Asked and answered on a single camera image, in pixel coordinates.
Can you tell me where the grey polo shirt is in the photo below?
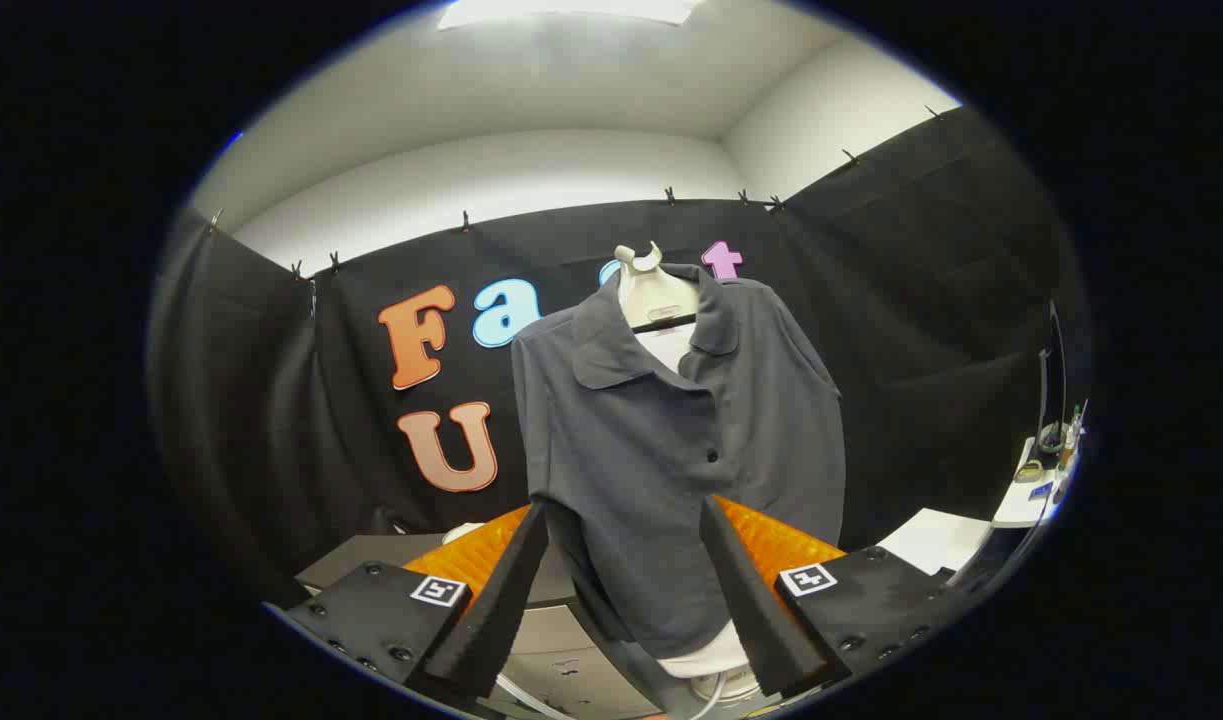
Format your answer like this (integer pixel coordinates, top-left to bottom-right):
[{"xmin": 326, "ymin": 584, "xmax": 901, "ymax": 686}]
[{"xmin": 511, "ymin": 263, "xmax": 847, "ymax": 661}]

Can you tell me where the white table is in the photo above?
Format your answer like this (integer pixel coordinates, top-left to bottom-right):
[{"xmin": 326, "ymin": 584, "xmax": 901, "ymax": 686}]
[{"xmin": 876, "ymin": 508, "xmax": 992, "ymax": 577}]

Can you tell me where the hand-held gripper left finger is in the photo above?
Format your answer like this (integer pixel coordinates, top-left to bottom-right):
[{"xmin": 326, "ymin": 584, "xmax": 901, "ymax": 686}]
[{"xmin": 266, "ymin": 500, "xmax": 552, "ymax": 701}]

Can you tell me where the black monitor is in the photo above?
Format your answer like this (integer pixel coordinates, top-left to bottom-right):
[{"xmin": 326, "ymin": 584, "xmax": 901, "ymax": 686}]
[{"xmin": 1039, "ymin": 298, "xmax": 1069, "ymax": 451}]

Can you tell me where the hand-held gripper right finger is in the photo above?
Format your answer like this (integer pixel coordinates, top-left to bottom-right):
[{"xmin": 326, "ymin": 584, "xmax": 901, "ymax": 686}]
[{"xmin": 699, "ymin": 496, "xmax": 960, "ymax": 699}]

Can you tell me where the white side desk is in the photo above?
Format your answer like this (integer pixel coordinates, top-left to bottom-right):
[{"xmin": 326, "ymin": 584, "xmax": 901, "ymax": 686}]
[{"xmin": 993, "ymin": 437, "xmax": 1069, "ymax": 529}]

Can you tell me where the grey metal cabinet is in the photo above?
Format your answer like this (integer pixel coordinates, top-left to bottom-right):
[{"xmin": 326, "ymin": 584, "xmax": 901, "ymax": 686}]
[{"xmin": 296, "ymin": 533, "xmax": 672, "ymax": 720}]

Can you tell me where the black backdrop cloth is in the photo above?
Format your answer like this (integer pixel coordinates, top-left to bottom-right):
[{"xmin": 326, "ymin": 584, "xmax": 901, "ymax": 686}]
[{"xmin": 146, "ymin": 105, "xmax": 1072, "ymax": 601}]

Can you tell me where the white mannequin torso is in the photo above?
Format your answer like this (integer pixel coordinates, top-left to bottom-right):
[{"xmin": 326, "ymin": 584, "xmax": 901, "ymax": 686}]
[{"xmin": 611, "ymin": 240, "xmax": 762, "ymax": 703}]

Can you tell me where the ceiling light panel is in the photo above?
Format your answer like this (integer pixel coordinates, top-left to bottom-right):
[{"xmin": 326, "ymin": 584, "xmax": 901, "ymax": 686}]
[{"xmin": 436, "ymin": 0, "xmax": 704, "ymax": 29}]

